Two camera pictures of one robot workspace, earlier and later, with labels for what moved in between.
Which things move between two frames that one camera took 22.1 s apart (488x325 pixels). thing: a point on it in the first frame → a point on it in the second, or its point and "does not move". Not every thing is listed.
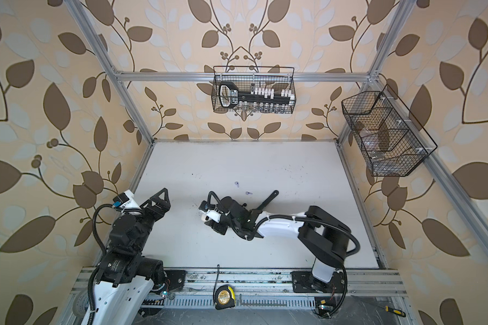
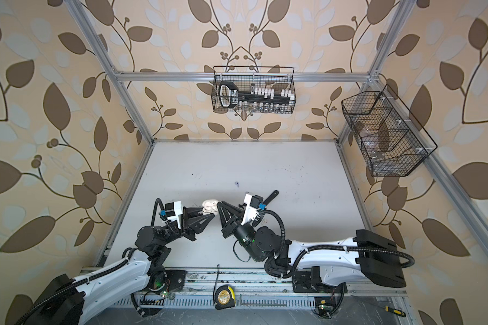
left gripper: [162, 207] → [190, 228]
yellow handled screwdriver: [394, 311] does not move
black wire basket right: [394, 142] does not move
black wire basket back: [254, 89] does not move
